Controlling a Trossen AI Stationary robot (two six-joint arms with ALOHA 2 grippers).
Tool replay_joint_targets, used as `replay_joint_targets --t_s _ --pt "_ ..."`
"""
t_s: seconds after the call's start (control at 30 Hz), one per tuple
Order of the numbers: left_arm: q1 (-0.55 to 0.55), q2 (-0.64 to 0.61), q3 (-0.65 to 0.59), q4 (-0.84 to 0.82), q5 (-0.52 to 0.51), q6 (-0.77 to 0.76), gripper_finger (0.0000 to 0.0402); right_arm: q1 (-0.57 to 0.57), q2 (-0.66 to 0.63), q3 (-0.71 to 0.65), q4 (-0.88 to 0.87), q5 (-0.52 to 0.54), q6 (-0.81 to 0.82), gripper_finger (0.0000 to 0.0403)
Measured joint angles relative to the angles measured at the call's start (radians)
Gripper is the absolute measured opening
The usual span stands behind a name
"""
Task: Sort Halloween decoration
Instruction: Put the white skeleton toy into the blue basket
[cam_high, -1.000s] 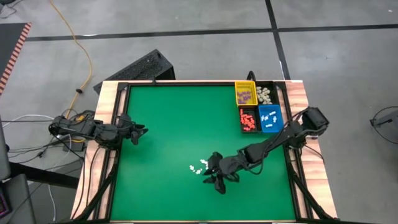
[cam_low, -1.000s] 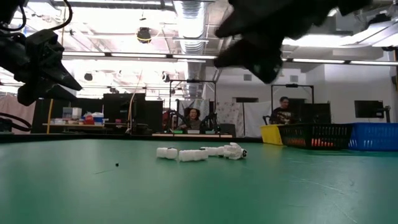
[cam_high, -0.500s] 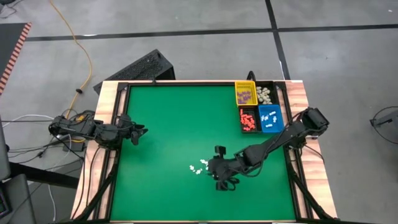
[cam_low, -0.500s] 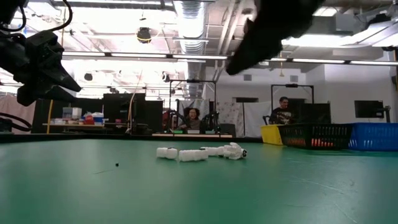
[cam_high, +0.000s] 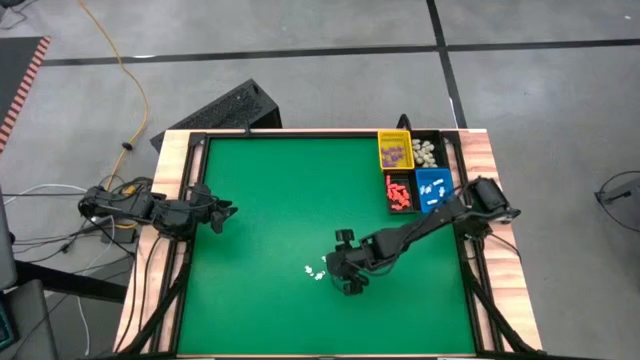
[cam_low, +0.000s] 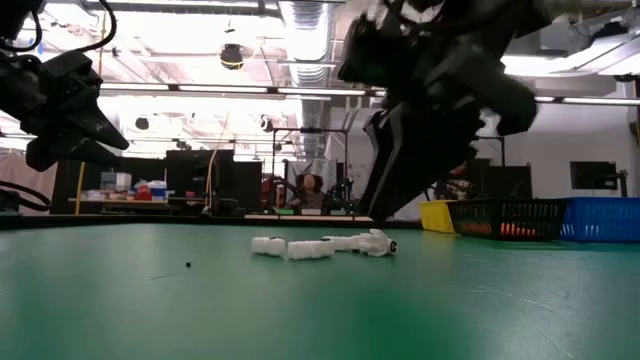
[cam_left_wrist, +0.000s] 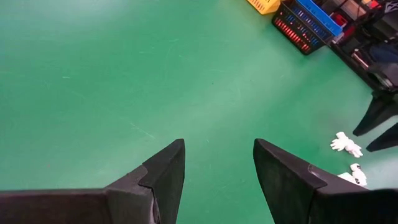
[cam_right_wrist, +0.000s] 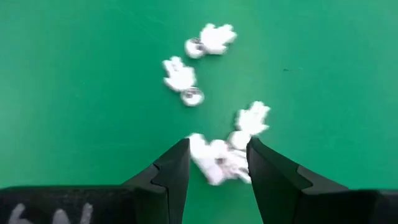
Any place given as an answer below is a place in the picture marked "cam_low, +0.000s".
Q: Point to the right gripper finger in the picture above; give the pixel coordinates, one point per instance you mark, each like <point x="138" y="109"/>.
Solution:
<point x="382" y="165"/>
<point x="430" y="160"/>

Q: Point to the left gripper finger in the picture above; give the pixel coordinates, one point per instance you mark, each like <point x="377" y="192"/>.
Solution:
<point x="75" y="152"/>
<point x="85" y="100"/>

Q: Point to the black plastic basket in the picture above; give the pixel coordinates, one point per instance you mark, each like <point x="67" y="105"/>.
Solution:
<point x="510" y="212"/>

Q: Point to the black background robot arm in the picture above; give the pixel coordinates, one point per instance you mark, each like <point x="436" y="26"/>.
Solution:
<point x="340" y="192"/>

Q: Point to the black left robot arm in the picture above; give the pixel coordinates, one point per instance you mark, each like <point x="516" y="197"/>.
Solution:
<point x="20" y="15"/>

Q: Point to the white storage box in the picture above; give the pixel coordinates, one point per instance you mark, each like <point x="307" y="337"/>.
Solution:
<point x="116" y="181"/>

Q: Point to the yellow plastic basket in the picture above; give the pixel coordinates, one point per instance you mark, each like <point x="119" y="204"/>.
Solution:
<point x="435" y="217"/>

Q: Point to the black ceiling spotlight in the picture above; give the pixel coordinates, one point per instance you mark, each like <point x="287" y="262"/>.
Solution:
<point x="142" y="123"/>
<point x="266" y="124"/>

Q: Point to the pale pink curtain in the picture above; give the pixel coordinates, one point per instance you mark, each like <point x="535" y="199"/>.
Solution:
<point x="15" y="175"/>

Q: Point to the wooden workbench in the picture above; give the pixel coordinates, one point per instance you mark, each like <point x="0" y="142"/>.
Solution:
<point x="125" y="202"/>

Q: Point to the red container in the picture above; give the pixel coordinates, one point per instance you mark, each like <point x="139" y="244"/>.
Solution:
<point x="143" y="192"/>

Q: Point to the black screen panel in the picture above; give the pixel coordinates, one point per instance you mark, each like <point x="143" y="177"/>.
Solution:
<point x="510" y="182"/>

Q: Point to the blue container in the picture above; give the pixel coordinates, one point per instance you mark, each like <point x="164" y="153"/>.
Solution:
<point x="159" y="193"/>

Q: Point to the black partition panels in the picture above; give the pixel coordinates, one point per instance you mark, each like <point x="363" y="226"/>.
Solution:
<point x="200" y="175"/>

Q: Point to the long ceiling light strip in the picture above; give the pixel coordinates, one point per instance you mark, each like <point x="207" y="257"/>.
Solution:
<point x="225" y="89"/>

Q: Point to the green table mat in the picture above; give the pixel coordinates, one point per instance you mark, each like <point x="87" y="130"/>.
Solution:
<point x="450" y="310"/>

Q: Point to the black ceiling dome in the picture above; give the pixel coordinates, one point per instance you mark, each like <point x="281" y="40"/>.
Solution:
<point x="231" y="56"/>

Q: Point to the black computer monitor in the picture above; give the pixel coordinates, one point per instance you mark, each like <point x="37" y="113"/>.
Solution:
<point x="592" y="175"/>

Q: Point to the blue plastic basket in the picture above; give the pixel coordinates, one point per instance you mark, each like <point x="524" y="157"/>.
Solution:
<point x="605" y="220"/>

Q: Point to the black stand frame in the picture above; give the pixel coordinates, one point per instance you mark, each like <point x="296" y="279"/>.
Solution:
<point x="497" y="145"/>

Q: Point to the black rig frame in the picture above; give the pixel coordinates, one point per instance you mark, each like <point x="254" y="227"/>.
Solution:
<point x="310" y="130"/>

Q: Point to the silver ventilation duct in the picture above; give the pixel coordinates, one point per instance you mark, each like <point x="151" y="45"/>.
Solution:
<point x="307" y="50"/>

